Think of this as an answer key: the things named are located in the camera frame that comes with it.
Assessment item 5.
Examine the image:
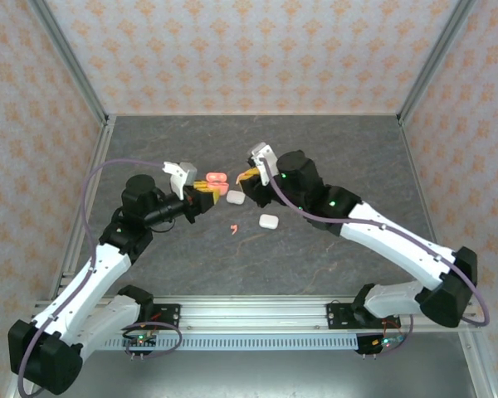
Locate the pink earbud charging case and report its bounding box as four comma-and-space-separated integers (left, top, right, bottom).
206, 172, 228, 195

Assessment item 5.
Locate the small lit circuit board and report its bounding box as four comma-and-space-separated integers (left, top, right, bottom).
371, 335, 406, 349
122, 333, 158, 349

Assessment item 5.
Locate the grey metal panel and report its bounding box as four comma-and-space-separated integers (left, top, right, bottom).
7, 349, 497, 398

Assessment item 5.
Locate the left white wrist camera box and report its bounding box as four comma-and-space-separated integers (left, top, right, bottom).
162, 160, 198, 200

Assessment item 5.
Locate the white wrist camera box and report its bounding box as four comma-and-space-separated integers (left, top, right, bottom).
162, 160, 198, 200
247, 142, 278, 187

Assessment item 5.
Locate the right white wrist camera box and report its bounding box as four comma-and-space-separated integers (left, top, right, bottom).
247, 142, 278, 187

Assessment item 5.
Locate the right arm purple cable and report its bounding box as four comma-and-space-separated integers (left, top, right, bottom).
261, 156, 491, 358

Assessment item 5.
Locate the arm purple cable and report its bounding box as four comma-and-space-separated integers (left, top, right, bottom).
261, 156, 491, 358
16, 159, 183, 398

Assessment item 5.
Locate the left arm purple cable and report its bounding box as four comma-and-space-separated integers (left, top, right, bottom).
16, 159, 183, 398

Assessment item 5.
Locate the aluminium side rail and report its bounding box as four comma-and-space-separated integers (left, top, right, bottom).
398, 115, 452, 266
47, 115, 117, 300

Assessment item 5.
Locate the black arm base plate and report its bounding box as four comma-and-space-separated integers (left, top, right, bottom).
106, 303, 183, 331
326, 302, 399, 331

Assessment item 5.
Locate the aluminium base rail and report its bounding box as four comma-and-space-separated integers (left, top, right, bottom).
32, 294, 481, 332

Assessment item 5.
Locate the aluminium frame post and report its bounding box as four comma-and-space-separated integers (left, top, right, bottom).
397, 0, 481, 125
27, 0, 110, 125

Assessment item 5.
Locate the grey slotted cable duct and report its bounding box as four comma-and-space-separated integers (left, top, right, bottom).
82, 335, 358, 352

